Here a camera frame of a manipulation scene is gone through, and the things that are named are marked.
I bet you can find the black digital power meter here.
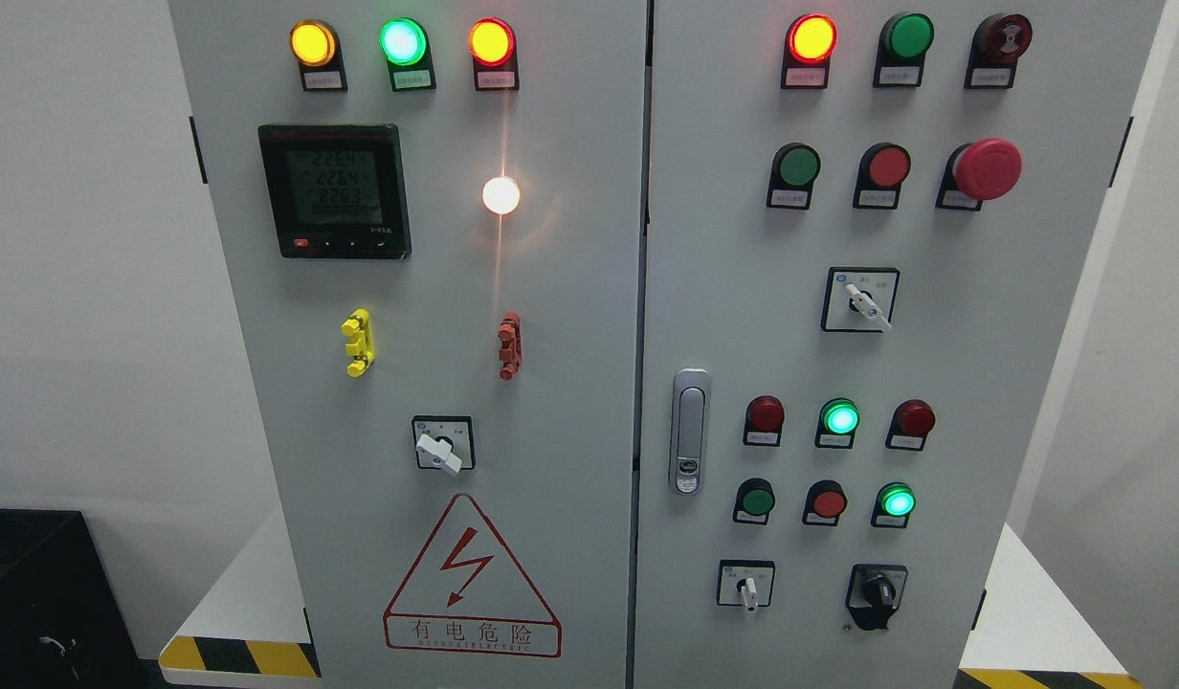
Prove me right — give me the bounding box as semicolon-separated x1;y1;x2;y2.
257;123;411;260

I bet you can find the black rotary knob switch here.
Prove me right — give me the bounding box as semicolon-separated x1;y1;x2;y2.
847;564;908;631

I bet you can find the red emergency stop mushroom button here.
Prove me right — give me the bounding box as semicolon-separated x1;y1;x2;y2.
935;137;1023;212

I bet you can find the green lit indicator lower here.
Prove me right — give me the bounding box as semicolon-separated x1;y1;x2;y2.
870;481;917;529

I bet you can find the dark green indicator light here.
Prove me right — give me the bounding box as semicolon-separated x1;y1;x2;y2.
872;12;935;88

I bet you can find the black box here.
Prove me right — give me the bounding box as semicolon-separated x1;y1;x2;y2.
0;508;146;688

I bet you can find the red lit indicator right door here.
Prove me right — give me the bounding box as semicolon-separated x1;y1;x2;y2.
780;13;837;90

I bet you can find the red electric hazard warning sticker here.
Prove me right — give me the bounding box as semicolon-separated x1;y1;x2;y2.
383;493;562;658

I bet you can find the dark red indicator light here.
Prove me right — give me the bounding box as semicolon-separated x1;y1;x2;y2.
884;398;936;451
743;395;786;448

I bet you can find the yellow terminal connector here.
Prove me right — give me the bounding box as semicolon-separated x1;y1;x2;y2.
341;308;375;378

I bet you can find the white lit indicator light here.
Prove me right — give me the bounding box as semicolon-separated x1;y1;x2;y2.
481;175;521;215

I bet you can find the white selector switch left door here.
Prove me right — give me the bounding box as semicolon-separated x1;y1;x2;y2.
411;415;476;475

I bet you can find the white selector switch upper right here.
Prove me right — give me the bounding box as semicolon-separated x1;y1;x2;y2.
821;267;901;333

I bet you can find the white selector switch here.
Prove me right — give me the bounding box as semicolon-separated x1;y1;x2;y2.
717;559;776;613
821;267;901;333

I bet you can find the dark red indicator light right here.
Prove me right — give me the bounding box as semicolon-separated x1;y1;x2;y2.
884;398;936;451

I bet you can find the white selector switch lower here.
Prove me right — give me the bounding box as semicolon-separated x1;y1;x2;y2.
717;559;776;613

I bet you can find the yellow indicator light top left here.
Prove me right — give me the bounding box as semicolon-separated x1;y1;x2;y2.
289;18;347;92

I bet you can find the red push button lower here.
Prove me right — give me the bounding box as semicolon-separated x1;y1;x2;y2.
801;479;848;526

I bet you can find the silver door handle lock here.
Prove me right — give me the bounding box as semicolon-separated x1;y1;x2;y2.
668;367;711;496

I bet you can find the red push button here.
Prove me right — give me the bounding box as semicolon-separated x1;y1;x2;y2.
801;479;848;526
852;143;913;211

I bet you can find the dark red buzzer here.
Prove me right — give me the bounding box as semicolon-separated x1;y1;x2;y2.
963;12;1033;90

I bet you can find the grey electrical cabinet right door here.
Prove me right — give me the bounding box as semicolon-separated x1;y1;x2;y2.
634;1;1166;688

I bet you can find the white platform with hazard stripes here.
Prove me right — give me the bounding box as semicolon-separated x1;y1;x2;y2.
156;511;1137;688

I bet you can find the green push button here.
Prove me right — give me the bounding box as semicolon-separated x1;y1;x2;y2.
766;143;821;211
731;477;776;526

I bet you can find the green lit indicator light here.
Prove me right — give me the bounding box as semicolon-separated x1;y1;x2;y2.
378;17;436;92

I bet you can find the green push button lower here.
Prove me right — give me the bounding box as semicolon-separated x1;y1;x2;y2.
731;477;776;526

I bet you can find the dark red indicator light left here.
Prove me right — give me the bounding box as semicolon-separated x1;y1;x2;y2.
743;395;786;448

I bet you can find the green push button upper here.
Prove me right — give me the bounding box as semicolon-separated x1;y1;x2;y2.
766;143;821;211

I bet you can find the grey electrical cabinet left door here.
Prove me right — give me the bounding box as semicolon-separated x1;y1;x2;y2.
169;1;648;688

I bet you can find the red push button upper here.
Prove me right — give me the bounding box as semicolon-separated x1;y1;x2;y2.
852;143;913;211

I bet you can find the red terminal connector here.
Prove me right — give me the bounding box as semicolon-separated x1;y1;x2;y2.
498;311;523;381

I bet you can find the red ringed yellow indicator light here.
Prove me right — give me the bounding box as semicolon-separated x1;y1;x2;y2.
468;17;520;91

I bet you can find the grey electrical cabinet door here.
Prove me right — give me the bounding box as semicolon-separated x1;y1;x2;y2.
634;1;1166;688
169;1;648;688

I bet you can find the green lit indicator middle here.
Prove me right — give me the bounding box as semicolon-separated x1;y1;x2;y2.
815;396;859;450

